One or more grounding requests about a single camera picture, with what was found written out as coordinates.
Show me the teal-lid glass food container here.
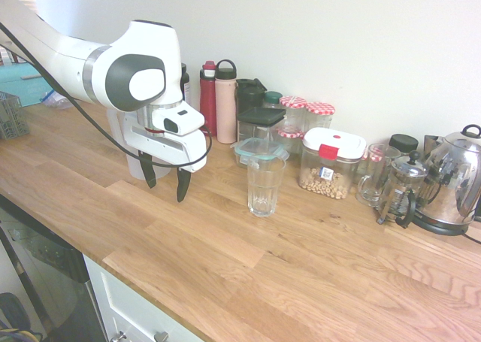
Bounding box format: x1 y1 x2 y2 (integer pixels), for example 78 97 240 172
229 137 290 170

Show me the black Vega protein tub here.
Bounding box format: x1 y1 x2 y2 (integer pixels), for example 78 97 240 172
180 62 192 106

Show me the stainless steel electric kettle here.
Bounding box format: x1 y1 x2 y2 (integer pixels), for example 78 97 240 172
423 123 481 226

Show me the small gingham-lid glass jar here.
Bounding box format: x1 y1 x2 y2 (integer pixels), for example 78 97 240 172
277 127 304 156

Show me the teal bread box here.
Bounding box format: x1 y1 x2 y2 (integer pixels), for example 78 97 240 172
0 64 50 108

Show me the clear glass mug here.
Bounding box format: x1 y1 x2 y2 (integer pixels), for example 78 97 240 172
355 143 402 207

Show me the black yellow cable bundle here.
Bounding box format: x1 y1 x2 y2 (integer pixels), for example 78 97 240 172
0 292 43 342

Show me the glass French press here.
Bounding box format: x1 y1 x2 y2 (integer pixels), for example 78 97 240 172
377 150 429 230

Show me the white-lid cereal container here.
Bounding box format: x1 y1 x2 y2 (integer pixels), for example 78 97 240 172
298 127 368 201

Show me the grey plastic basket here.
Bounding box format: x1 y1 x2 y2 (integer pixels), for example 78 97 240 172
0 91 31 140

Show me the translucent pitcher with blue lid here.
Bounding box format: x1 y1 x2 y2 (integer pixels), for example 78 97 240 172
107 108 172 181

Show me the silver drawer handle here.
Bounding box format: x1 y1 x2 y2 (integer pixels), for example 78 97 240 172
112 329 170 342

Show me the pink water bottle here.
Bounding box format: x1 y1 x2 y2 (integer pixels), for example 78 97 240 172
214 59 238 144

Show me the clear zip plastic bag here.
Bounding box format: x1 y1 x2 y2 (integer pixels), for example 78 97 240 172
39 89 73 110

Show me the white cabinet drawer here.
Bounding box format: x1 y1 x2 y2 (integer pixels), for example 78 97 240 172
82 253 206 342

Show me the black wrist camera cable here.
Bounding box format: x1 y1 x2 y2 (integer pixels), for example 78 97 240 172
0 21 213 168

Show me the green-lid glass jar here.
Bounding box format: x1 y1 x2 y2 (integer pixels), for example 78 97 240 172
262 90 283 110

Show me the black kettle base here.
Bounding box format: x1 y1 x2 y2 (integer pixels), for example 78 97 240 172
411 213 475 237

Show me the tall gingham-lid glass jar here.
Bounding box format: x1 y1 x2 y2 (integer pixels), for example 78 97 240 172
280 95 309 132
306 101 336 132

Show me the black dishwasher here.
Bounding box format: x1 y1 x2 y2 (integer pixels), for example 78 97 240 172
0 195 108 342

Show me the red water bottle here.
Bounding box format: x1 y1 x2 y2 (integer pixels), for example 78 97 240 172
198 60 219 137

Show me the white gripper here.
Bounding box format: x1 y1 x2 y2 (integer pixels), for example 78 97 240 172
119 112 209 204

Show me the black-lid glass jar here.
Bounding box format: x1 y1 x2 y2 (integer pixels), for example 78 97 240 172
389 133 419 156

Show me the black-lid square clear container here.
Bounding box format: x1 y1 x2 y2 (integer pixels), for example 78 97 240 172
236 107 286 150

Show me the clear faceted drinking glass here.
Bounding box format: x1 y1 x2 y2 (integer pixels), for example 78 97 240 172
247 154 287 218

